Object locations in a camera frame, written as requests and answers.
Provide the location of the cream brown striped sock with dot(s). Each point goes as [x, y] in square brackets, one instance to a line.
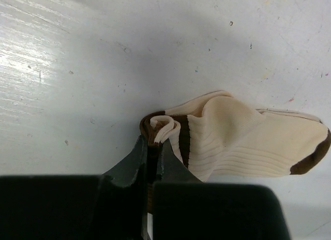
[218, 134]

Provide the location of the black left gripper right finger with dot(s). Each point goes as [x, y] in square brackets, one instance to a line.
[173, 189]

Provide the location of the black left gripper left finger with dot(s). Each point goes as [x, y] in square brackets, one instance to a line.
[122, 202]

